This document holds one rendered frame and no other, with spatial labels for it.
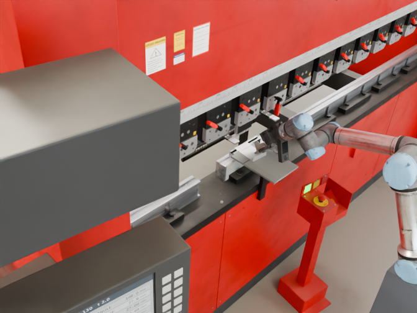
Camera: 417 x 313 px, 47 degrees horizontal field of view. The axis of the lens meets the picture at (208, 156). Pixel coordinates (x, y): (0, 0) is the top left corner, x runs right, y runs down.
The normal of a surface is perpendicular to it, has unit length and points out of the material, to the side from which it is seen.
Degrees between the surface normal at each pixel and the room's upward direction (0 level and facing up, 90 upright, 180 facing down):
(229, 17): 90
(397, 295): 90
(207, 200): 0
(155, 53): 90
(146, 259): 0
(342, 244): 0
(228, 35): 90
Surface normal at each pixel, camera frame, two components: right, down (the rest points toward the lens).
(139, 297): 0.59, 0.51
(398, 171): -0.70, 0.29
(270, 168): 0.05, -0.80
